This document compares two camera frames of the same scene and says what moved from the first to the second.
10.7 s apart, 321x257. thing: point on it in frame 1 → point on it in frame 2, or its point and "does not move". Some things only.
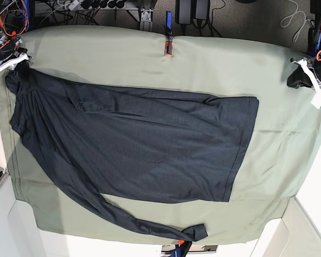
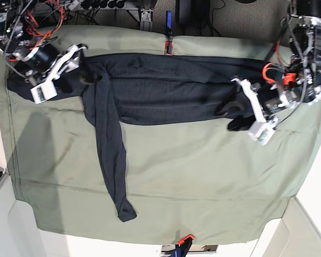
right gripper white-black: [5, 55] → [45, 64]
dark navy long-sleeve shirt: [142, 145] → [147, 90]
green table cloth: [284, 136] does not move
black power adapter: [184, 10] does not move
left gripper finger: [298, 77] → [242, 123]
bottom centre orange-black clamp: [181, 249] does not move
